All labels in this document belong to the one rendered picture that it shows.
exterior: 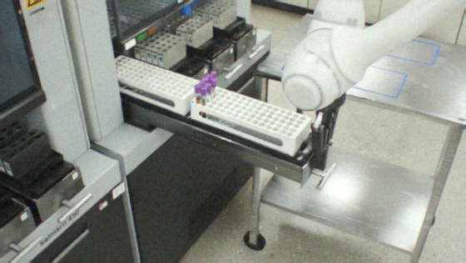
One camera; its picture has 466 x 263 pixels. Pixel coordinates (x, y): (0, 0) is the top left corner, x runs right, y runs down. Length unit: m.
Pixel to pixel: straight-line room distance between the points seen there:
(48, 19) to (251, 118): 0.52
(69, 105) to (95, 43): 0.16
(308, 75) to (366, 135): 1.85
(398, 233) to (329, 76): 1.05
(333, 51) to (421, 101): 0.64
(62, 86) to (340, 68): 0.67
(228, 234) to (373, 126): 1.05
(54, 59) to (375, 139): 1.84
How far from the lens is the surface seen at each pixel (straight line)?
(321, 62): 0.88
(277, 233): 2.14
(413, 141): 2.73
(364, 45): 0.88
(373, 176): 2.03
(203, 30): 1.66
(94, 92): 1.35
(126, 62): 1.52
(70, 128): 1.32
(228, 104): 1.31
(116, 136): 1.44
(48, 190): 1.22
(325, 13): 1.02
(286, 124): 1.25
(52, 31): 1.20
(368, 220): 1.86
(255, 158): 1.26
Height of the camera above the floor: 1.60
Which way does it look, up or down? 37 degrees down
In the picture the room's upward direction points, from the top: straight up
